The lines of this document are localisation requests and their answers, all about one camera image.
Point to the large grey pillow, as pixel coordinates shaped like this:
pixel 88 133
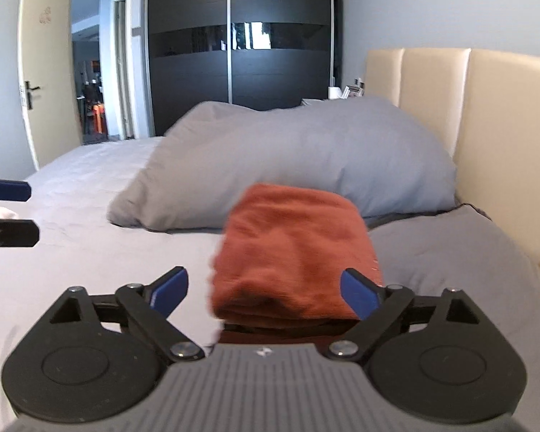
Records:
pixel 297 153

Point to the flat grey pillow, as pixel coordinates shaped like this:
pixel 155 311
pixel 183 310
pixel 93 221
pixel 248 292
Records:
pixel 454 270

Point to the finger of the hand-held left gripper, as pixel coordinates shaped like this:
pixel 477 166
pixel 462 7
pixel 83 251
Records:
pixel 6 190
pixel 9 233

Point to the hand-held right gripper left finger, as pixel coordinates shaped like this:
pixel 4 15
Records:
pixel 171 290

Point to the cream room door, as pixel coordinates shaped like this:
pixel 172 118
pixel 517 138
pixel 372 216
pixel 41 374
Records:
pixel 49 63

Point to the door decal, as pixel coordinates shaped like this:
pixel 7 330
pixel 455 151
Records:
pixel 46 15

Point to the white hallway door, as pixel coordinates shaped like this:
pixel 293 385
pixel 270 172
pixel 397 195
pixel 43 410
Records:
pixel 122 67

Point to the orange stool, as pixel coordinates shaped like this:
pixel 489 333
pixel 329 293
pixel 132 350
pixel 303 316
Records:
pixel 99 119

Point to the cream padded headboard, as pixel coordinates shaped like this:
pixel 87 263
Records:
pixel 499 121

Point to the small white container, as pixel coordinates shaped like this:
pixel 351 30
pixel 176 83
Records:
pixel 334 92

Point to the bed with grey sheet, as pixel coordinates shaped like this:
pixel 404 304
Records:
pixel 72 256

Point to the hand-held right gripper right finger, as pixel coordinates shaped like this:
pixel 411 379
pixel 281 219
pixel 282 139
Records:
pixel 357 294

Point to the black sliding wardrobe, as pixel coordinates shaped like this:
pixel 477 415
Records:
pixel 189 81

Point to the dark red garment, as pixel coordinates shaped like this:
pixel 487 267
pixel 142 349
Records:
pixel 279 332

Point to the orange fleece towel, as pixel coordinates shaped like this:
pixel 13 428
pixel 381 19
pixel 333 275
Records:
pixel 292 247

